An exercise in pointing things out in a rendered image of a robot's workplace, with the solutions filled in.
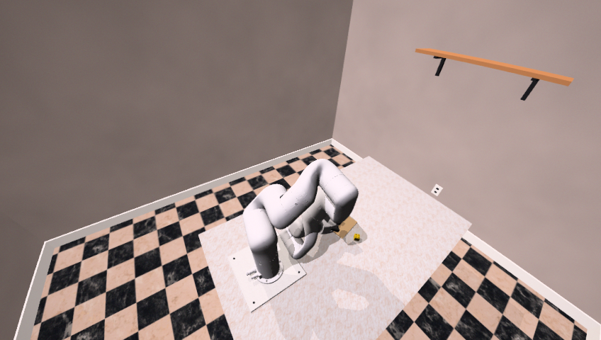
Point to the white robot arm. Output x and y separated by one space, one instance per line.
303 198

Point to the tan flat mat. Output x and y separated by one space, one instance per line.
345 227

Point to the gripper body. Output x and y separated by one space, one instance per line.
327 226

